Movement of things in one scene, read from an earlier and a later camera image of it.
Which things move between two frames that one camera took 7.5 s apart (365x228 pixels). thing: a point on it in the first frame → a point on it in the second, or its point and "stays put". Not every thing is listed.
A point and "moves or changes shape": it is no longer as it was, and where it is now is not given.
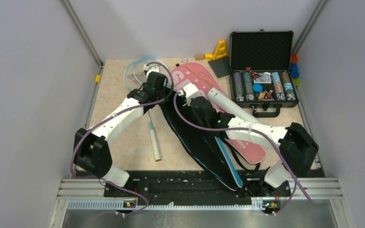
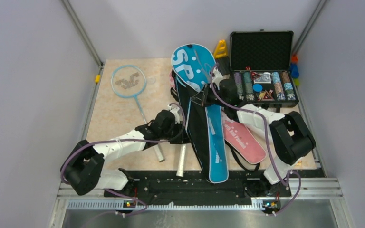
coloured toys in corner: x=294 y=71 stays put
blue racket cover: x=209 y=147 moves or changes shape
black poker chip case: x=261 y=76 stays put
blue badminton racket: x=134 y=76 → x=129 y=80
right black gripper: x=189 y=108 → x=208 y=89
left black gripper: x=164 y=96 → x=184 y=138
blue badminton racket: x=154 y=141 → x=180 y=170
